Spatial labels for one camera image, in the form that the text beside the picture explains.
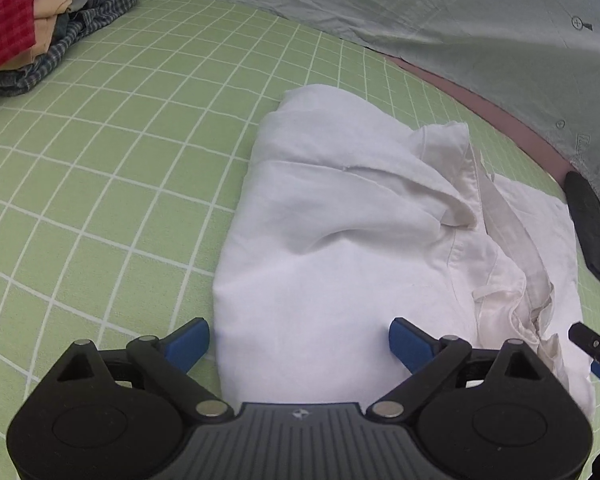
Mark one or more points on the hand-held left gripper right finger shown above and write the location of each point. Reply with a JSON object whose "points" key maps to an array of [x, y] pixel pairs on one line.
{"points": [[410, 346]]}

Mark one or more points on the green grid mat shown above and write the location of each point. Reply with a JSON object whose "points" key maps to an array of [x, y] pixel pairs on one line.
{"points": [[105, 160]]}

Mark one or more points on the black garment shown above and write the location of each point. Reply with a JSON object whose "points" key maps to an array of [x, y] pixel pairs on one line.
{"points": [[590, 230]]}

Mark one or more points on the grey carrot print sheet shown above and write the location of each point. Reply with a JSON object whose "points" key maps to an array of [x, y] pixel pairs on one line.
{"points": [[480, 25]]}

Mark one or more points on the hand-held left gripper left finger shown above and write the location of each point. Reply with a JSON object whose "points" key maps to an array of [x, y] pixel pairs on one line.
{"points": [[187, 346]]}

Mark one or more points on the white shirt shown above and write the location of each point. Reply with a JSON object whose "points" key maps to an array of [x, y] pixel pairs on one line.
{"points": [[340, 240]]}

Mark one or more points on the beige garment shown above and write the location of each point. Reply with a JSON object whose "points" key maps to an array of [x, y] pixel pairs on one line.
{"points": [[55, 5]]}

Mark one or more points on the blue plaid garment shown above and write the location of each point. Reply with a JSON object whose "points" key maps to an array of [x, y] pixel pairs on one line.
{"points": [[45, 60]]}

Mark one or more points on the red checked cloth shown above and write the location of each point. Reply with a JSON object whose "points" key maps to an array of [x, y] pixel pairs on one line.
{"points": [[5, 30]]}

